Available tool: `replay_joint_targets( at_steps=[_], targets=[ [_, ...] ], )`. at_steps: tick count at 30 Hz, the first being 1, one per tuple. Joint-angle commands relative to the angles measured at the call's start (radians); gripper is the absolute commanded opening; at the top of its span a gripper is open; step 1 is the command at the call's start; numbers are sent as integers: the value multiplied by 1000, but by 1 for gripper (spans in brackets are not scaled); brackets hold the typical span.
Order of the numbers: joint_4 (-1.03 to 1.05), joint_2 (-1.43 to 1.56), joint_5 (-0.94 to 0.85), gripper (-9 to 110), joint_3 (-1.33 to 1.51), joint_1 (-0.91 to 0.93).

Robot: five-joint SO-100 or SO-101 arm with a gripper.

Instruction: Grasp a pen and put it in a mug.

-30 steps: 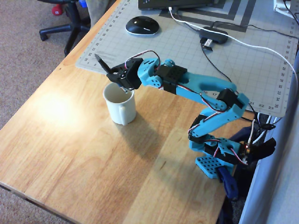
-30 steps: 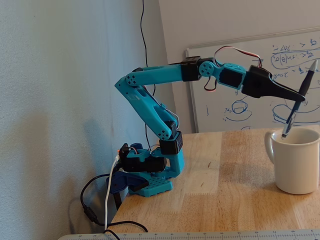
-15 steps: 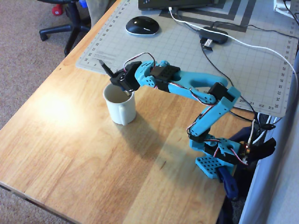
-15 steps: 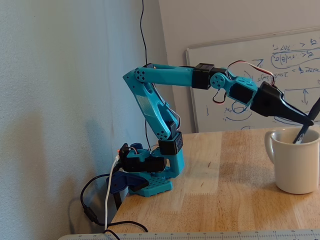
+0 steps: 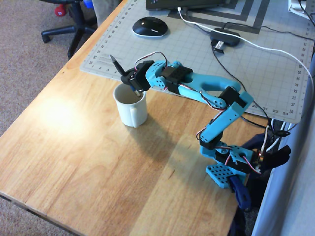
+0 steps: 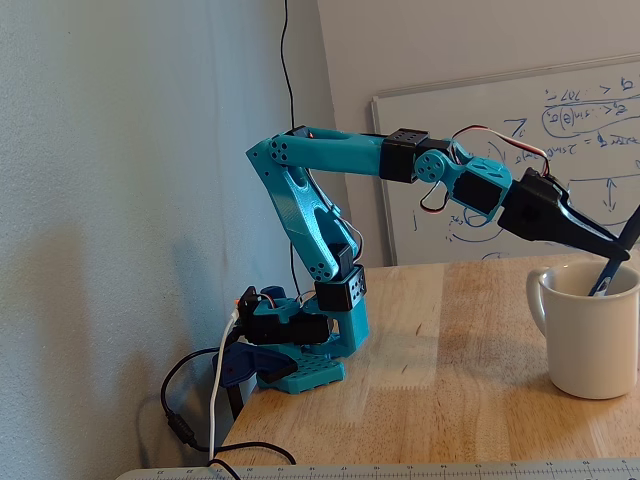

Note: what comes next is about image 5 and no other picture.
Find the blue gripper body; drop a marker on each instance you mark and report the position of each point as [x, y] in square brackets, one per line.
[132, 79]

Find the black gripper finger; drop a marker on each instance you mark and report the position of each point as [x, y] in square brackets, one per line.
[144, 66]
[137, 81]

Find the dark blue pen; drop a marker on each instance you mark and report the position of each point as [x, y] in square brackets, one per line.
[117, 65]

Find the white ceramic mug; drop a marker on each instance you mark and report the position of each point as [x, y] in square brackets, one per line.
[130, 113]

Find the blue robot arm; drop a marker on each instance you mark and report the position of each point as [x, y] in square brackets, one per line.
[209, 84]

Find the black computer mouse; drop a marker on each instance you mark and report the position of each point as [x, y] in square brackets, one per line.
[150, 27]

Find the grey gridded cutting mat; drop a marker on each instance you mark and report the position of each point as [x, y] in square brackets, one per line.
[184, 49]

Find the dark laptop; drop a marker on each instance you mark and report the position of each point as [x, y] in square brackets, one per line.
[167, 5]

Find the beige fabric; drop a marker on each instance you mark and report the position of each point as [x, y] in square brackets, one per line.
[105, 9]

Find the silver USB dongle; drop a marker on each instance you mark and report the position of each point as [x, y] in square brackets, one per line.
[218, 46]

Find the black office chair base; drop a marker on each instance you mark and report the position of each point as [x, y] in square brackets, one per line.
[78, 24]

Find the black USB hub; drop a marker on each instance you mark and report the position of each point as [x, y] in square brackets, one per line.
[226, 35]

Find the small blue object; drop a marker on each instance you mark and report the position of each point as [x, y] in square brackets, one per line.
[86, 3]

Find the red dumbbell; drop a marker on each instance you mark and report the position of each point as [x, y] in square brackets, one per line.
[59, 10]

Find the grey striped desk pad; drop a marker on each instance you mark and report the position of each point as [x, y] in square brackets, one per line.
[246, 14]

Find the white box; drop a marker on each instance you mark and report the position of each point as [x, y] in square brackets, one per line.
[299, 8]

